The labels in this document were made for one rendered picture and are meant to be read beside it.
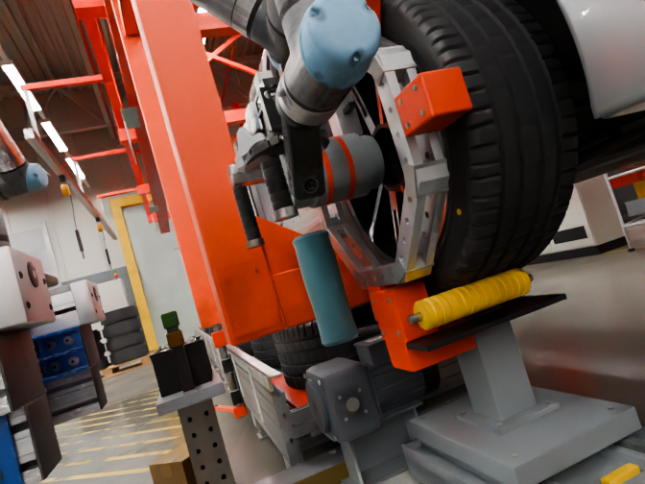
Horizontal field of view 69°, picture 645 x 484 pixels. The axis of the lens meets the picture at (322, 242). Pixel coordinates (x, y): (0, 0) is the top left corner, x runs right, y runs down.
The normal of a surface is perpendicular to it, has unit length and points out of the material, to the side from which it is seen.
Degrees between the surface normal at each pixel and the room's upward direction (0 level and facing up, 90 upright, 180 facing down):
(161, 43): 90
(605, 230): 90
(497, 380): 90
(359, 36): 90
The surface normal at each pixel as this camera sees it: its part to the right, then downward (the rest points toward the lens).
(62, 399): 0.29, -0.15
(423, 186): 0.40, 0.57
